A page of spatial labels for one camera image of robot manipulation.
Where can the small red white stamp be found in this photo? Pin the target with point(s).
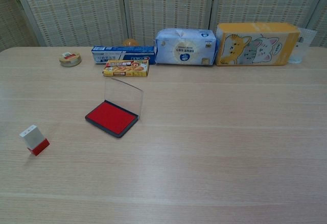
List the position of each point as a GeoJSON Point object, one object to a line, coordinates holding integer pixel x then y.
{"type": "Point", "coordinates": [32, 137]}

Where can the red ink pad clear lid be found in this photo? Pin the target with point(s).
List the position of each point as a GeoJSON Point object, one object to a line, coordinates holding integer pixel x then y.
{"type": "Point", "coordinates": [111, 118]}

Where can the yellow curry food box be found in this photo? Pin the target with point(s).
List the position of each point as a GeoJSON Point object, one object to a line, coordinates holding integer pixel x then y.
{"type": "Point", "coordinates": [126, 69]}

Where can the blue white tissue pack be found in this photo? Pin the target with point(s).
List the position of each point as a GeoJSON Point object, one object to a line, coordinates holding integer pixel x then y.
{"type": "Point", "coordinates": [185, 48]}

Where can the round brown onion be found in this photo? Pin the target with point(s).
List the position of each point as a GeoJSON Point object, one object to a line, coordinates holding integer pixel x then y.
{"type": "Point", "coordinates": [129, 43]}

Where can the blue toothpaste box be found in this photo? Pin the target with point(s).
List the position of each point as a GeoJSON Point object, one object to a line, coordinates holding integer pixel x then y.
{"type": "Point", "coordinates": [115, 53]}

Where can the round tan wooden box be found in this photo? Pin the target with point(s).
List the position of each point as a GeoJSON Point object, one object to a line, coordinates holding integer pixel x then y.
{"type": "Point", "coordinates": [69, 59]}

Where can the yellow cat tissue pack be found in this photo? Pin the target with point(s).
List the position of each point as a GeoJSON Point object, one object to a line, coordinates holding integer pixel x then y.
{"type": "Point", "coordinates": [255, 45]}

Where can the woven folding screen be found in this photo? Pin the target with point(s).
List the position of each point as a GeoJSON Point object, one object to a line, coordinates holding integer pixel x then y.
{"type": "Point", "coordinates": [76, 9]}

